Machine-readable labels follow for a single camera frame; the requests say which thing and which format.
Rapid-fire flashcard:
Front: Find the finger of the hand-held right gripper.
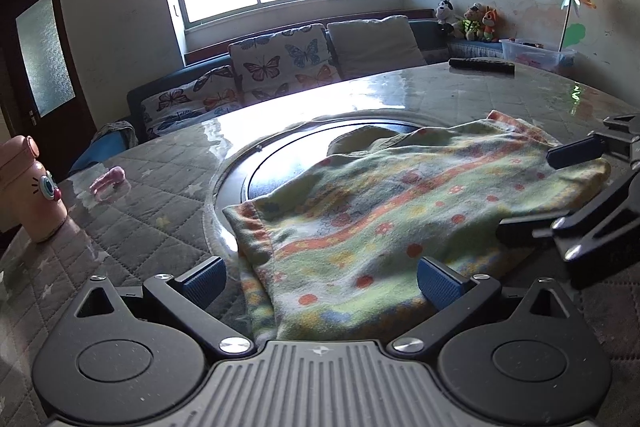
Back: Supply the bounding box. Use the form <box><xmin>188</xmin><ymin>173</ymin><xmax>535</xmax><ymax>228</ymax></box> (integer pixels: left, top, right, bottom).
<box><xmin>546</xmin><ymin>113</ymin><xmax>640</xmax><ymax>170</ymax></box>
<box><xmin>496</xmin><ymin>164</ymin><xmax>640</xmax><ymax>260</ymax></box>

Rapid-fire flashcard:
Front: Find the clear plastic storage box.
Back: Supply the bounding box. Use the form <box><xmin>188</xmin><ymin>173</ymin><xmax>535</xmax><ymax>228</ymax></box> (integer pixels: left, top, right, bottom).
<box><xmin>500</xmin><ymin>38</ymin><xmax>576</xmax><ymax>72</ymax></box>

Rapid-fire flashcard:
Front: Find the dark blue sofa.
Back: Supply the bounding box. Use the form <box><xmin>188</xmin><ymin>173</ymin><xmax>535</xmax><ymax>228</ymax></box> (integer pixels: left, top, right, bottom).
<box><xmin>70</xmin><ymin>9</ymin><xmax>506</xmax><ymax>172</ymax></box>

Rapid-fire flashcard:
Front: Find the blue cloth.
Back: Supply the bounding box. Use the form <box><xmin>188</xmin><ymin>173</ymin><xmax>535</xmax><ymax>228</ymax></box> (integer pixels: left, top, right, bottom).
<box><xmin>70</xmin><ymin>127</ymin><xmax>138</xmax><ymax>175</ymax></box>

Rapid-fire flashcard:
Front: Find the plain beige cushion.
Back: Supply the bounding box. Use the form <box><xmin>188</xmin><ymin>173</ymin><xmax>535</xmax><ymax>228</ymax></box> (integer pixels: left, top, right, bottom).
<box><xmin>327</xmin><ymin>15</ymin><xmax>428</xmax><ymax>80</ymax></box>

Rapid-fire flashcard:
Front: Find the black and white plush toy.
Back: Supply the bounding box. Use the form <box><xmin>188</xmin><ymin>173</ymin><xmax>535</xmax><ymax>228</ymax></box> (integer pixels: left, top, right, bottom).
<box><xmin>434</xmin><ymin>0</ymin><xmax>456</xmax><ymax>32</ymax></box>

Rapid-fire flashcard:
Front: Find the orange plush toy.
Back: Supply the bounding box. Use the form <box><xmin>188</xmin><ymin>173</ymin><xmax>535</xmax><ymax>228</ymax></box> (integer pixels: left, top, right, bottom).
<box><xmin>480</xmin><ymin>6</ymin><xmax>501</xmax><ymax>44</ymax></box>

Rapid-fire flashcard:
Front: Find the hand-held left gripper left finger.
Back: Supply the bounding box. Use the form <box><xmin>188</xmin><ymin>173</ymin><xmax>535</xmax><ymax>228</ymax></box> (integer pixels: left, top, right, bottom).
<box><xmin>74</xmin><ymin>256</ymin><xmax>255</xmax><ymax>356</ymax></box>

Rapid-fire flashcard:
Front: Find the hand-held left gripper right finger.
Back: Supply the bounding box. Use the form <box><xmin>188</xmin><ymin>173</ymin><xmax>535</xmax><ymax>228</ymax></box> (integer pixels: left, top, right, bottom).
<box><xmin>391</xmin><ymin>256</ymin><xmax>572</xmax><ymax>356</ymax></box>

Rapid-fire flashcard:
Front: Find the brown plush bear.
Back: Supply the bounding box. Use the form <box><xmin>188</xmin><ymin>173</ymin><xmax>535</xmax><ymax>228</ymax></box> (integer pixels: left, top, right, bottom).
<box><xmin>462</xmin><ymin>3</ymin><xmax>485</xmax><ymax>40</ymax></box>

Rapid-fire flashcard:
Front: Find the long butterfly print cushion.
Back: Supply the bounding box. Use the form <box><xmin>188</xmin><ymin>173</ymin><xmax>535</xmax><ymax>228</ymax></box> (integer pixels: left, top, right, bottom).
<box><xmin>140</xmin><ymin>66</ymin><xmax>246</xmax><ymax>142</ymax></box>

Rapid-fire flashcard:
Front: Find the dark round turntable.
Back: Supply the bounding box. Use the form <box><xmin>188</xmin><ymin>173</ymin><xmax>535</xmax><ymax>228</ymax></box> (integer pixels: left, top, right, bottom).
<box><xmin>207</xmin><ymin>109</ymin><xmax>496</xmax><ymax>258</ymax></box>

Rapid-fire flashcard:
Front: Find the black remote control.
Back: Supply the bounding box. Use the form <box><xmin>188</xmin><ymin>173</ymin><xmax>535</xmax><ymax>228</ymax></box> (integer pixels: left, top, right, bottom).
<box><xmin>448</xmin><ymin>57</ymin><xmax>516</xmax><ymax>75</ymax></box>

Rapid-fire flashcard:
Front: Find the square butterfly print cushion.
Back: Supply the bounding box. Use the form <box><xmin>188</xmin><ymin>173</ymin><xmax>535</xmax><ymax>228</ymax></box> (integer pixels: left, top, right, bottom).
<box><xmin>229</xmin><ymin>23</ymin><xmax>343</xmax><ymax>105</ymax></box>

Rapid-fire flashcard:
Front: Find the patterned pastel flannel shirt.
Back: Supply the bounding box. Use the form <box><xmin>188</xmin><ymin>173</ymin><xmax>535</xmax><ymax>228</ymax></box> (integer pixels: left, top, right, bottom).
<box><xmin>222</xmin><ymin>109</ymin><xmax>613</xmax><ymax>343</ymax></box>

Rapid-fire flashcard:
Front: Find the small pink object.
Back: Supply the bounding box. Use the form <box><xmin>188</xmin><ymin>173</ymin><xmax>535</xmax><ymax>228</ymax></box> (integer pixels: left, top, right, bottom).
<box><xmin>89</xmin><ymin>166</ymin><xmax>126</xmax><ymax>198</ymax></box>

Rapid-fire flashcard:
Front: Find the pink cartoon face bottle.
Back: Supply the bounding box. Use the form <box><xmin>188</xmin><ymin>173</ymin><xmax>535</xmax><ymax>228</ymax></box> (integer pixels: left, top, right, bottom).
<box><xmin>0</xmin><ymin>134</ymin><xmax>68</xmax><ymax>244</ymax></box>

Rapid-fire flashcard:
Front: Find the grey striped cloth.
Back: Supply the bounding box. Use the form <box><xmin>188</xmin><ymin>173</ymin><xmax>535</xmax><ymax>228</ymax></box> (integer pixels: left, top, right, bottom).
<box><xmin>92</xmin><ymin>121</ymin><xmax>138</xmax><ymax>148</ymax></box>

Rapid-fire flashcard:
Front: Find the dark wooden glass-panel door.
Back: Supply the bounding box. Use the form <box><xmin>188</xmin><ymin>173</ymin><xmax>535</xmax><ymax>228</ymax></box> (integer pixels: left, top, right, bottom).
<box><xmin>0</xmin><ymin>0</ymin><xmax>98</xmax><ymax>180</ymax></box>

